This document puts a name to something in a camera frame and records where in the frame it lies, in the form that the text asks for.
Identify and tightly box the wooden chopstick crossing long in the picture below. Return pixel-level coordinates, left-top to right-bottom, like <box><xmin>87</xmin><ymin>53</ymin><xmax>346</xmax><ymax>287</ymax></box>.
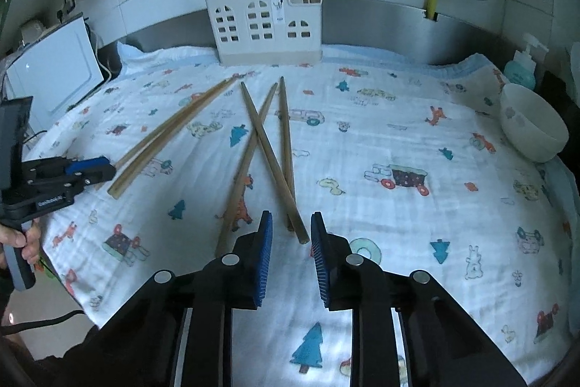
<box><xmin>241</xmin><ymin>82</ymin><xmax>310</xmax><ymax>244</ymax></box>

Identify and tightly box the person's left hand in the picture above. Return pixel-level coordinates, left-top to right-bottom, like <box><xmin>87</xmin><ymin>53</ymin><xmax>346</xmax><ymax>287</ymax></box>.
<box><xmin>0</xmin><ymin>219</ymin><xmax>41</xmax><ymax>269</ymax></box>

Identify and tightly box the white appliance box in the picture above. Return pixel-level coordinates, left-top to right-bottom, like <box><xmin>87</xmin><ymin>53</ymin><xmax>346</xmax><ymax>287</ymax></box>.
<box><xmin>6</xmin><ymin>16</ymin><xmax>104</xmax><ymax>133</ymax></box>

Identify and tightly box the printed white blue cloth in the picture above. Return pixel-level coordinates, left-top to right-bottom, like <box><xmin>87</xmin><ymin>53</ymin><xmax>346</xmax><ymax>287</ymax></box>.
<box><xmin>30</xmin><ymin>51</ymin><xmax>579</xmax><ymax>382</ymax></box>

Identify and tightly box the white utensil holder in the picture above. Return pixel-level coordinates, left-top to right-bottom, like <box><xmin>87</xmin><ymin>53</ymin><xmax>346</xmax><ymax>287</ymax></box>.
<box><xmin>206</xmin><ymin>0</ymin><xmax>323</xmax><ymax>67</ymax></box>

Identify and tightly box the white ceramic bowl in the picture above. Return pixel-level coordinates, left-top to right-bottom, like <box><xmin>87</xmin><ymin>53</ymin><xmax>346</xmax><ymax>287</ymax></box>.
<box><xmin>500</xmin><ymin>83</ymin><xmax>569</xmax><ymax>163</ymax></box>

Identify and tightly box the teal soap dispenser bottle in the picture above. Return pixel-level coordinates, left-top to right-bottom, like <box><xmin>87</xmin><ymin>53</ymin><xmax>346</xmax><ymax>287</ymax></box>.
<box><xmin>503</xmin><ymin>33</ymin><xmax>550</xmax><ymax>90</ymax></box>

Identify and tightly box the wall power socket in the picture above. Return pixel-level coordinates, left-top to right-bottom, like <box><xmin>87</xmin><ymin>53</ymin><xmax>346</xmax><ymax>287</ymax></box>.
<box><xmin>63</xmin><ymin>0</ymin><xmax>76</xmax><ymax>14</ymax></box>

